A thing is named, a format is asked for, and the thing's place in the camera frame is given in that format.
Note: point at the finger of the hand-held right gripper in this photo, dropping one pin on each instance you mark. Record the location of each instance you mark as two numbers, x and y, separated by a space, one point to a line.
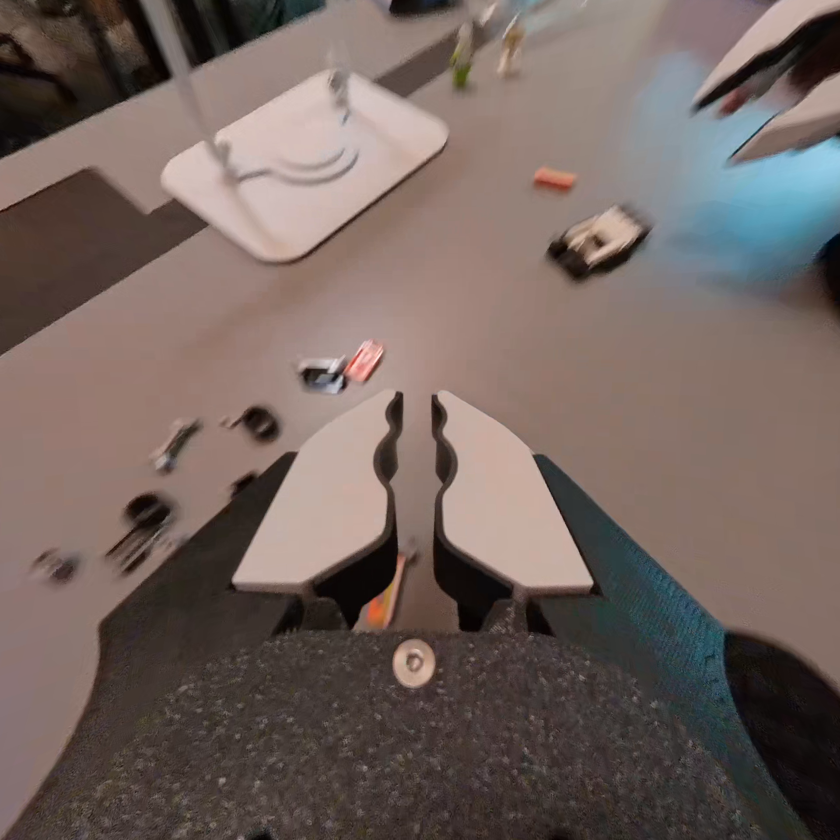
775 40
801 134

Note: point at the black textured pad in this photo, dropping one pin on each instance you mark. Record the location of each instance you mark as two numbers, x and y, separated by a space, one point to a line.
794 735

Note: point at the small gold trophy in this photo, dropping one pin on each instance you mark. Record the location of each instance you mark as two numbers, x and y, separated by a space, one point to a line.
512 46

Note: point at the orange lego plate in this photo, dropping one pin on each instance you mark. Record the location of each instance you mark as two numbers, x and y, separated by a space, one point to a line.
364 360

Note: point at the green minifigure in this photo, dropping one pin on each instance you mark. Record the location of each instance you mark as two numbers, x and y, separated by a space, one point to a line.
462 59

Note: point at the grey lego wheel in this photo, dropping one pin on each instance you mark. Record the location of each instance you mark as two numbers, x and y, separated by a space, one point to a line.
53 566

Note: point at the black lego tire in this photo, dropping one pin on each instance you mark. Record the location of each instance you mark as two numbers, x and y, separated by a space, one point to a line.
259 423
147 509

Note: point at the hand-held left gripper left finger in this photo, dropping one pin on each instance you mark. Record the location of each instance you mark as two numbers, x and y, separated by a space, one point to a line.
322 512

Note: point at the white book stand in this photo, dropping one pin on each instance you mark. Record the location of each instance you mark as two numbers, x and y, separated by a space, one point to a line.
381 145

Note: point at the black grey hinge piece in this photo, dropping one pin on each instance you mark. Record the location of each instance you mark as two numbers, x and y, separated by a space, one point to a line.
322 377

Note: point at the blue lego piece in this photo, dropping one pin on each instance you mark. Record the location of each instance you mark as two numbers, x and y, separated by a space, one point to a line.
135 545

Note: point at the orange white lego car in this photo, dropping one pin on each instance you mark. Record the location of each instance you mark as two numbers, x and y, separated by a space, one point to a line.
597 240

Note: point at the orange long lego piece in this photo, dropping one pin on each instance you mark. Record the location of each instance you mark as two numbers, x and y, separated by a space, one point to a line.
383 607
554 179

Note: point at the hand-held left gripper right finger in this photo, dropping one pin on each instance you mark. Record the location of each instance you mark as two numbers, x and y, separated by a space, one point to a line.
512 519

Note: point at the grey bumpy lego piece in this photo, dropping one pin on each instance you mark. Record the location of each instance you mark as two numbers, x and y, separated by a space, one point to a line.
173 444

